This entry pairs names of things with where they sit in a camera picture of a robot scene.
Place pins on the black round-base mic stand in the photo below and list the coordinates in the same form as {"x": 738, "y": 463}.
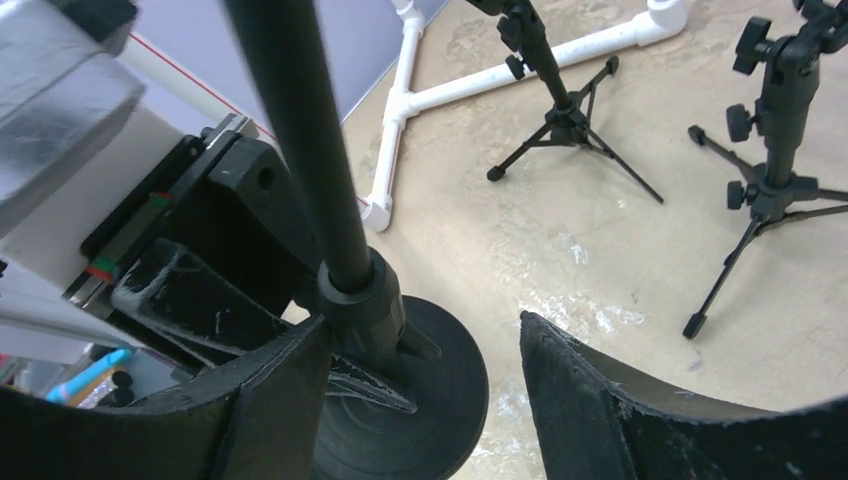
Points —
{"x": 423, "y": 351}

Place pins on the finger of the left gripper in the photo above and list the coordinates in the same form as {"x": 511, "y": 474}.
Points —
{"x": 172, "y": 290}

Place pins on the white PVC pipe frame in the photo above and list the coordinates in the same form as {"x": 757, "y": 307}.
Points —
{"x": 662, "y": 20}

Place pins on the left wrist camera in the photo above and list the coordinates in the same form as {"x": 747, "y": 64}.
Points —
{"x": 64, "y": 94}

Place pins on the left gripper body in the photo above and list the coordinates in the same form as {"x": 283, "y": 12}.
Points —
{"x": 228, "y": 198}

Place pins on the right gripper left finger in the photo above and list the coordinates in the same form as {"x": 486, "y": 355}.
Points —
{"x": 255, "y": 417}

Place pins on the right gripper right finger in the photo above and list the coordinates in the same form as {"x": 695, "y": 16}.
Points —
{"x": 599, "y": 418}

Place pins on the black tripod stand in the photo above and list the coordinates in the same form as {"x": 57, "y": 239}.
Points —
{"x": 568, "y": 122}
{"x": 772, "y": 191}

